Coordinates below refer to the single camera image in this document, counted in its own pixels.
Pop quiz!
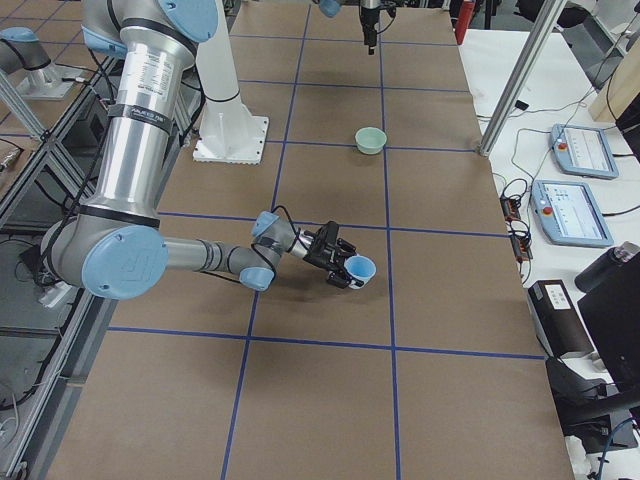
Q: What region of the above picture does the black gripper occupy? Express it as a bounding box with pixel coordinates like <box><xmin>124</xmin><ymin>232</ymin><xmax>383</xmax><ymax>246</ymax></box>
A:
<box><xmin>360</xmin><ymin>0</ymin><xmax>380</xmax><ymax>55</ymax></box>
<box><xmin>303</xmin><ymin>235</ymin><xmax>356</xmax><ymax>289</ymax></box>

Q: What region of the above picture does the light blue plastic cup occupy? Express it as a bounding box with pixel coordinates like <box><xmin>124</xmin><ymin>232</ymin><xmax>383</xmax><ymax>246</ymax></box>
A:
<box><xmin>344</xmin><ymin>255</ymin><xmax>377</xmax><ymax>289</ymax></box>

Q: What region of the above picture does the mint green bowl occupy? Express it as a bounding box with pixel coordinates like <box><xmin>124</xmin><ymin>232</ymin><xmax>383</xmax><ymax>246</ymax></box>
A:
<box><xmin>354</xmin><ymin>127</ymin><xmax>387</xmax><ymax>155</ymax></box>

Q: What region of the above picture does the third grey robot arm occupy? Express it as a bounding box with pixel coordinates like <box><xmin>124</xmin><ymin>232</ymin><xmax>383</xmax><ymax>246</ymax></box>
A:
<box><xmin>1</xmin><ymin>27</ymin><xmax>84</xmax><ymax>100</ymax></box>

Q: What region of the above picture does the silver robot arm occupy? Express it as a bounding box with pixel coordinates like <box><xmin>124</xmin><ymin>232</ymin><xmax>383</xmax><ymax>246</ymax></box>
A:
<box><xmin>41</xmin><ymin>1</ymin><xmax>360</xmax><ymax>300</ymax></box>
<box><xmin>315</xmin><ymin>0</ymin><xmax>383</xmax><ymax>55</ymax></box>

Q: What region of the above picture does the red cylinder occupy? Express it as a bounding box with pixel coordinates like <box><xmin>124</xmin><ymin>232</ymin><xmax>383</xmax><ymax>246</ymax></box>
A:
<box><xmin>454</xmin><ymin>0</ymin><xmax>475</xmax><ymax>46</ymax></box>

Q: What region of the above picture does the small black square device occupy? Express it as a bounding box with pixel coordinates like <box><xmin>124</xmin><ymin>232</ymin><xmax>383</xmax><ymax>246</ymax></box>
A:
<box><xmin>514</xmin><ymin>100</ymin><xmax>529</xmax><ymax>111</ymax></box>

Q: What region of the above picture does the black box with label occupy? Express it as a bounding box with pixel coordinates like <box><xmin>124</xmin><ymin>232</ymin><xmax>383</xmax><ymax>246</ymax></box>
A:
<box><xmin>527</xmin><ymin>280</ymin><xmax>594</xmax><ymax>359</ymax></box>

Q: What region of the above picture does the near blue teach pendant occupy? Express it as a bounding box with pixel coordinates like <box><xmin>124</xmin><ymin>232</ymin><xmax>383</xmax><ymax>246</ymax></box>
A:
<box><xmin>531</xmin><ymin>180</ymin><xmax>614</xmax><ymax>248</ymax></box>

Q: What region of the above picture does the blue teach pendant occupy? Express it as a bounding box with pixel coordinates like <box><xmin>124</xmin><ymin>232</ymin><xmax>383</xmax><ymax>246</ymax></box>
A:
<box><xmin>531</xmin><ymin>180</ymin><xmax>614</xmax><ymax>248</ymax></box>
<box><xmin>550</xmin><ymin>124</ymin><xmax>619</xmax><ymax>180</ymax></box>

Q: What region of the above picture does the far blue teach pendant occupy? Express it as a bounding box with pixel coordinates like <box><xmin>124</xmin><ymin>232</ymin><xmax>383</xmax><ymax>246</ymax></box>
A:
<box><xmin>550</xmin><ymin>124</ymin><xmax>619</xmax><ymax>180</ymax></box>

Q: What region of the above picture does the black computer monitor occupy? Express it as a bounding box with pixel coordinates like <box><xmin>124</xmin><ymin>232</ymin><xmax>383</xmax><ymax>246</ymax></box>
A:
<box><xmin>578</xmin><ymin>255</ymin><xmax>639</xmax><ymax>389</ymax></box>

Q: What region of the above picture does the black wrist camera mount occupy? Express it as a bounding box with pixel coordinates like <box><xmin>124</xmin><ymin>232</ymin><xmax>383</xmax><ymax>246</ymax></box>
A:
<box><xmin>315</xmin><ymin>221</ymin><xmax>340</xmax><ymax>246</ymax></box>

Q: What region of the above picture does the white central pedestal column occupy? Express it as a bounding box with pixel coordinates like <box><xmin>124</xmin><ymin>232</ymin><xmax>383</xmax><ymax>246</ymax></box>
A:
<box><xmin>193</xmin><ymin>1</ymin><xmax>269</xmax><ymax>165</ymax></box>

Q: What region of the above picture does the aluminium frame post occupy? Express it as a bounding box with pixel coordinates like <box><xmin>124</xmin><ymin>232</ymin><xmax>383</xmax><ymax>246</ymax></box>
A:
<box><xmin>477</xmin><ymin>0</ymin><xmax>567</xmax><ymax>157</ymax></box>

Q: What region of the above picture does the aluminium side frame rail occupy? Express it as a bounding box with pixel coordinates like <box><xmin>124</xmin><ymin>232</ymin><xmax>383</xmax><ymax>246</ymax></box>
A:
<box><xmin>1</xmin><ymin>60</ymin><xmax>121</xmax><ymax>479</ymax></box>

